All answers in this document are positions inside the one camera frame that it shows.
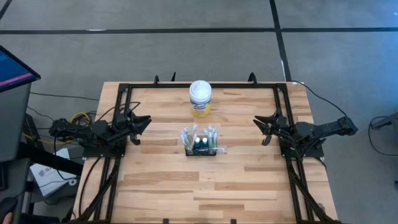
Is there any yellow disinfecting wipes canister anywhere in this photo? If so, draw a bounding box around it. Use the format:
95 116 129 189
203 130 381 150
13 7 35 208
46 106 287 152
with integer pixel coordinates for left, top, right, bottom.
188 80 213 118

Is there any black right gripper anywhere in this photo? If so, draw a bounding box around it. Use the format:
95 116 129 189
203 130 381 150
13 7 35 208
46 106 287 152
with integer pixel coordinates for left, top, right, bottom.
252 110 294 147

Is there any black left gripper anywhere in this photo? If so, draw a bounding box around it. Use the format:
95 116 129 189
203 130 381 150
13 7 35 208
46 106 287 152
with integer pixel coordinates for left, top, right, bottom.
113 107 152 146

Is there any yellow floor cable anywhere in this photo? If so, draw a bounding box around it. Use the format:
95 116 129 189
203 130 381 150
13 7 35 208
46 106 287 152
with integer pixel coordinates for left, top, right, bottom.
22 111 91 146

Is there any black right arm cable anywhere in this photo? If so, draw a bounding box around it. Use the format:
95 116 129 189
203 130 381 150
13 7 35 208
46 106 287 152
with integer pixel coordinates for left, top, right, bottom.
291 80 348 118

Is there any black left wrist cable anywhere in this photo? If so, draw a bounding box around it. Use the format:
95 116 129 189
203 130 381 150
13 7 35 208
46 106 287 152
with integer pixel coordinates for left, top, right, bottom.
95 101 141 124

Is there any black wire caddy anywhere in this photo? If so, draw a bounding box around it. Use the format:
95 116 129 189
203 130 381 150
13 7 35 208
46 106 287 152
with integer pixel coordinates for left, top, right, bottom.
185 134 218 157

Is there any black desk leg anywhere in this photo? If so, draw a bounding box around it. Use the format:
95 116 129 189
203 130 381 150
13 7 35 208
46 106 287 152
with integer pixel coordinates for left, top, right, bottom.
17 141 84 177

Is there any black aluminium table frame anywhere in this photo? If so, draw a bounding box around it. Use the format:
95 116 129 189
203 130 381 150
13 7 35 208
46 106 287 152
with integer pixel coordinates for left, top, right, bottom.
72 72 340 224

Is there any monitor with blue screen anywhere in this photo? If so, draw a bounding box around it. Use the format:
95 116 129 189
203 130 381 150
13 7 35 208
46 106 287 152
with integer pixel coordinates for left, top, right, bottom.
0 45 42 93

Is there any black floor cable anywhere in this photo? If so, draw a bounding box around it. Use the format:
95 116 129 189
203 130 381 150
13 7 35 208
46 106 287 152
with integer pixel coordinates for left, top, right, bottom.
29 91 101 102
368 115 398 157

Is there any grey stand foot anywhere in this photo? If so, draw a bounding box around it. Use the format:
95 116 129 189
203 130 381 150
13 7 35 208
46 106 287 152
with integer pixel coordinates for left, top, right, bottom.
371 111 398 131

